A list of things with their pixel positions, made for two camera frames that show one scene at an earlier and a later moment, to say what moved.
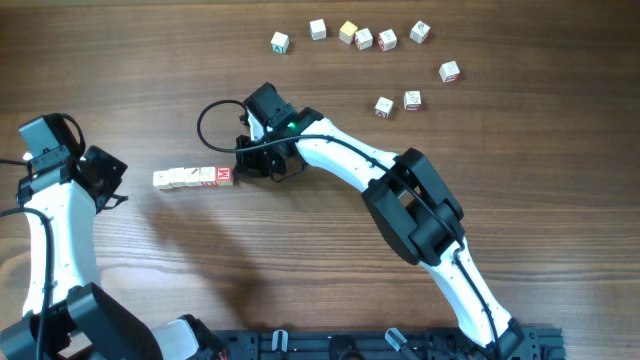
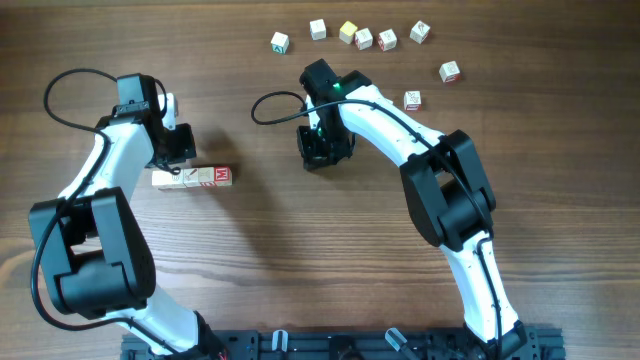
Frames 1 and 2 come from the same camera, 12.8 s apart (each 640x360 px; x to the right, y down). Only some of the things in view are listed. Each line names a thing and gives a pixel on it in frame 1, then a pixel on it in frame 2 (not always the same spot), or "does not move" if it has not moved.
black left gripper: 115,168 to 187,151
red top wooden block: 224,175 does not move
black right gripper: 248,167 to 313,156
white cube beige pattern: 160,179 does not move
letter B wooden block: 192,177 does not move
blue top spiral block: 207,176 does not move
